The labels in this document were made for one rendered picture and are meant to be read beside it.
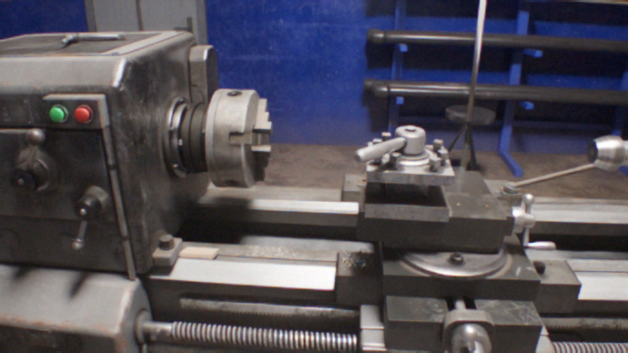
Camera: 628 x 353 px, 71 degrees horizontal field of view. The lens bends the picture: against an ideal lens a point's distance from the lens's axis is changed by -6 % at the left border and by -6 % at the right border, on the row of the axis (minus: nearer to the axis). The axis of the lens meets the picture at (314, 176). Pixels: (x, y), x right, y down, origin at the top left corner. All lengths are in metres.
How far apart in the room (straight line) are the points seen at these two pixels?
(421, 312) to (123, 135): 0.70
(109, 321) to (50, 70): 0.55
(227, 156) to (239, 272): 0.27
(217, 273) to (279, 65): 3.25
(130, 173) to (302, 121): 3.37
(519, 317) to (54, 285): 1.02
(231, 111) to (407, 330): 0.61
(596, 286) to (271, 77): 3.49
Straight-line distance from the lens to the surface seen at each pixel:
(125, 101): 1.01
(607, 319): 1.29
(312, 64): 4.20
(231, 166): 1.11
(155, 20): 4.45
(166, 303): 1.25
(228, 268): 1.14
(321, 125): 4.32
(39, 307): 1.23
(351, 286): 1.06
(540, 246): 1.10
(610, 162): 1.31
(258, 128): 1.21
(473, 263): 1.00
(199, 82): 1.33
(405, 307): 0.97
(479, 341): 0.92
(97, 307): 1.16
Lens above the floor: 1.48
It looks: 24 degrees down
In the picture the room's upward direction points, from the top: straight up
